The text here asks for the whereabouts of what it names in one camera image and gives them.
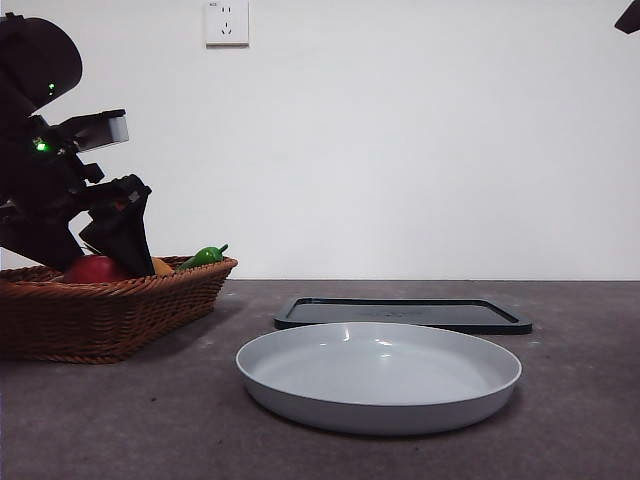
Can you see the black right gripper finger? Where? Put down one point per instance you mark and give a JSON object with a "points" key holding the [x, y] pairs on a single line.
{"points": [[632, 17]]}

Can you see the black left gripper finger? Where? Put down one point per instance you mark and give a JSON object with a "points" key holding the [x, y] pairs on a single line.
{"points": [[127, 235], [40, 241]]}

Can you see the red tomato with green stem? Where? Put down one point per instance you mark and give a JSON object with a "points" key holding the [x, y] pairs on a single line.
{"points": [[95, 270]]}

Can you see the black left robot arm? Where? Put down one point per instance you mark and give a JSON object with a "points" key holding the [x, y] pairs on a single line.
{"points": [[35, 55]]}

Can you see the yellow-orange potato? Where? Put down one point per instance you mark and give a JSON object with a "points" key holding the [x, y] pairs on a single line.
{"points": [[162, 267]]}

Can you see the glossy green chili pepper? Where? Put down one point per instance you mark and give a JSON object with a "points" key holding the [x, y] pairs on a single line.
{"points": [[202, 257]]}

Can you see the brown woven wicker basket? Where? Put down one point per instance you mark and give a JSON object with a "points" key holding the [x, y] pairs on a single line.
{"points": [[100, 320]]}

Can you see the round grey plate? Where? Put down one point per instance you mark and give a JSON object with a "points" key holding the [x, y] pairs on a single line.
{"points": [[375, 370]]}

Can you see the black rectangular tray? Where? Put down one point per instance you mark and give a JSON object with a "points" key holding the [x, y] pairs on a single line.
{"points": [[400, 312]]}

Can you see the pale grey left wrist camera box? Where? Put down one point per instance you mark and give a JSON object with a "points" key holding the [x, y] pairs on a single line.
{"points": [[116, 131]]}

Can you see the white wall socket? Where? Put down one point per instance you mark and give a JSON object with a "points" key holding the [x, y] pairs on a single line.
{"points": [[227, 25]]}

